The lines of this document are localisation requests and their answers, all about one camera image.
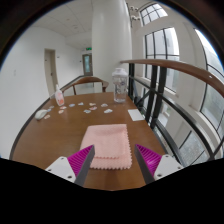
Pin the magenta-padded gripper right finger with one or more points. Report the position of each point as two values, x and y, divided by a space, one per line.
166 165

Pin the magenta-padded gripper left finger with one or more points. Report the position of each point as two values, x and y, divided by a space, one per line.
61 166

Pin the pink towel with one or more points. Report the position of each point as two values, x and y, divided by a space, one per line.
106 143

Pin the small pastel paper piece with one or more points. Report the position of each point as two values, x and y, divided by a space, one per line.
71 105
49 110
92 104
51 107
87 111
93 108
108 110
63 107
104 105
47 116
80 103
61 111

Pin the white paper card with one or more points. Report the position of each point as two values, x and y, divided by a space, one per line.
136 115

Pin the white pump soap bottle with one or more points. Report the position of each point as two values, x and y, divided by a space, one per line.
59 97

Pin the wide black-framed window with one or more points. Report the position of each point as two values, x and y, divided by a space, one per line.
213 100

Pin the wooden chair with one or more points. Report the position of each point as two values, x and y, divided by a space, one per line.
85 79

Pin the clear plastic water bottle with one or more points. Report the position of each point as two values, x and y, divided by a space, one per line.
120 86

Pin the beige side door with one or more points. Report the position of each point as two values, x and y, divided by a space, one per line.
50 71

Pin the wooden handrail black railing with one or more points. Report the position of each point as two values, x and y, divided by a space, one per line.
186 67

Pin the glass double door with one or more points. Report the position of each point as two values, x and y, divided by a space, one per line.
87 65

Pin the tall black-framed window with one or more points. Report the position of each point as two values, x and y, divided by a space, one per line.
163 56

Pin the green exit sign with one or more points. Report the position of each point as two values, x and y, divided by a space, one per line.
88 48

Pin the arched black-framed window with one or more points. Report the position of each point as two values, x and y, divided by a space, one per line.
152 14

